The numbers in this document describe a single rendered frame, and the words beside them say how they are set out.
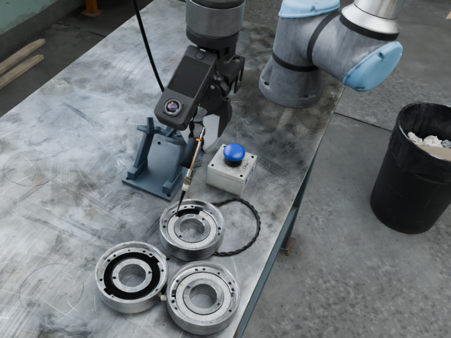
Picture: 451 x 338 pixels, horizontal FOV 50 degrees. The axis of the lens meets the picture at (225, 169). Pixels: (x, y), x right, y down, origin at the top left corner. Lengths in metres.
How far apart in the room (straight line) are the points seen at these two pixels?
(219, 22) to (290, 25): 0.42
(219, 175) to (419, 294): 1.19
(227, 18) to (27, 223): 0.47
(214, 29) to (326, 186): 1.54
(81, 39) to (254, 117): 1.95
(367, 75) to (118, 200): 0.51
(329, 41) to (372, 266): 1.10
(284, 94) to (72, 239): 0.55
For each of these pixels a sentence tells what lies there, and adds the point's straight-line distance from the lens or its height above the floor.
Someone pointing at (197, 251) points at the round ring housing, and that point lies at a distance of 0.75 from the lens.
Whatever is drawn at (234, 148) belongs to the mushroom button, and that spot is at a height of 0.88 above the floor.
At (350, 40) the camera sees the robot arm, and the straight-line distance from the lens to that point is 0.95.
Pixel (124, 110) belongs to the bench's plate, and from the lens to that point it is 1.05.
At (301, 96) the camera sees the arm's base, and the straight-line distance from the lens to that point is 1.10.
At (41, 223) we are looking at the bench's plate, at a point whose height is 0.80.
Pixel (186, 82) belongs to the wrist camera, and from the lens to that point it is 0.65.
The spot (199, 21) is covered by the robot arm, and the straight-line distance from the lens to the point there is 0.63.
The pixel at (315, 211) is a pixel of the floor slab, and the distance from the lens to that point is 1.99.
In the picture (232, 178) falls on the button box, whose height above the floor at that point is 0.84.
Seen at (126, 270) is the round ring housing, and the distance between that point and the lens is 0.76.
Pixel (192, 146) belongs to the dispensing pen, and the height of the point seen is 0.94.
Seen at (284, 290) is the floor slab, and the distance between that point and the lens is 1.74.
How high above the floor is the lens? 1.45
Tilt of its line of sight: 44 degrees down
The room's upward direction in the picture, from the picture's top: 8 degrees clockwise
